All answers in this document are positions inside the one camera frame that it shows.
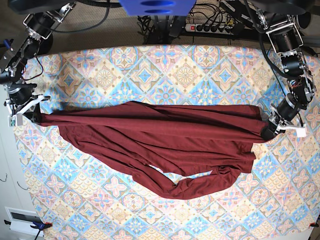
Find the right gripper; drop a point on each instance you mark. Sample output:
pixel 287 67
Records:
pixel 19 94

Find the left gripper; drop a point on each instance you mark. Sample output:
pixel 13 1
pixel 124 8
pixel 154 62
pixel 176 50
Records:
pixel 287 108

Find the dark red t-shirt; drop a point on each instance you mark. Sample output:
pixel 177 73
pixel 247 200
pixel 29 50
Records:
pixel 176 151

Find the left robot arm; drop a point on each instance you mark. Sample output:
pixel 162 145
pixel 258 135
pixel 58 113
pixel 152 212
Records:
pixel 281 42

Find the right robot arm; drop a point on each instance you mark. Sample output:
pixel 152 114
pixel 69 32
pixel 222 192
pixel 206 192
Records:
pixel 42 18

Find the blue orange clamp upper left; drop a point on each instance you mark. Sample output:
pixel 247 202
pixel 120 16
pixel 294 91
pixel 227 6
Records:
pixel 5 45

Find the blue orange clamp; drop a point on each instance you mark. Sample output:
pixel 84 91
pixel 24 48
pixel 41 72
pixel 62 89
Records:
pixel 34 228
pixel 5 45

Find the orange clamp lower right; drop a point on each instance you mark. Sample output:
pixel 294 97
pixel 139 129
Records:
pixel 314 225

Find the white power strip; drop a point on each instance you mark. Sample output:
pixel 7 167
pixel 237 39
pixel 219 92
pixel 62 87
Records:
pixel 210 29

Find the patterned tile tablecloth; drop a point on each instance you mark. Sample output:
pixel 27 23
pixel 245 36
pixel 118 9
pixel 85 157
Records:
pixel 86 200

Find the blue orange clamp lower left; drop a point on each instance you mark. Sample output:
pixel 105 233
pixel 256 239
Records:
pixel 34 228

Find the white wall outlet box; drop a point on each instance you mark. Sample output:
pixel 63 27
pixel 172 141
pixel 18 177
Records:
pixel 22 220

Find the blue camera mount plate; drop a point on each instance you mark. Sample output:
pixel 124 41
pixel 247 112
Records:
pixel 157 7

